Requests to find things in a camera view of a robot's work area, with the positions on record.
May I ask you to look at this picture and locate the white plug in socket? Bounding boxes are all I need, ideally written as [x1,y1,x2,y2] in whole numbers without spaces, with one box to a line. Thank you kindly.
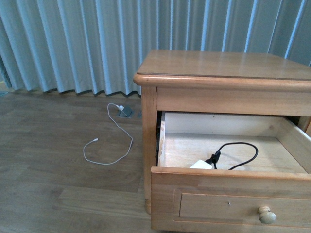
[115,105,124,111]

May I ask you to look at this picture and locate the white charger adapter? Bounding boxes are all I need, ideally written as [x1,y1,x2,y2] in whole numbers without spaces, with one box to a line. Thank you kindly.
[190,160,212,169]

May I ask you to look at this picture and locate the light wooden nightstand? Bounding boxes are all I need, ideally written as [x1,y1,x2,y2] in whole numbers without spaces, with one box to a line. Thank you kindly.
[134,50,311,213]

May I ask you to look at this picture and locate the round drawer knob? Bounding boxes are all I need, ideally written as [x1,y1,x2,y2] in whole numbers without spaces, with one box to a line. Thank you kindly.
[258,206,276,224]

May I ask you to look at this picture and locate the grey floor power socket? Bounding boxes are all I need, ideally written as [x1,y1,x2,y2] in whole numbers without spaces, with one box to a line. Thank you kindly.
[117,105,134,118]

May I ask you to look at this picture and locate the black charger cable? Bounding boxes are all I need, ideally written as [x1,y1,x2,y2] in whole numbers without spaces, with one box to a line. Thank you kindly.
[205,142,259,170]

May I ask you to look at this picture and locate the white cable on floor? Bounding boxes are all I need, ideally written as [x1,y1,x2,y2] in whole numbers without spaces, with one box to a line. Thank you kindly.
[83,102,134,166]

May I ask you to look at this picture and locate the light blue curtain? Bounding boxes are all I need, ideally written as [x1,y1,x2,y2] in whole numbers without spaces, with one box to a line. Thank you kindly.
[0,0,311,94]

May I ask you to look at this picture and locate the wooden drawer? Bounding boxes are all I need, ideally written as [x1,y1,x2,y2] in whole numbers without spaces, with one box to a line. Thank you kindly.
[151,112,311,233]

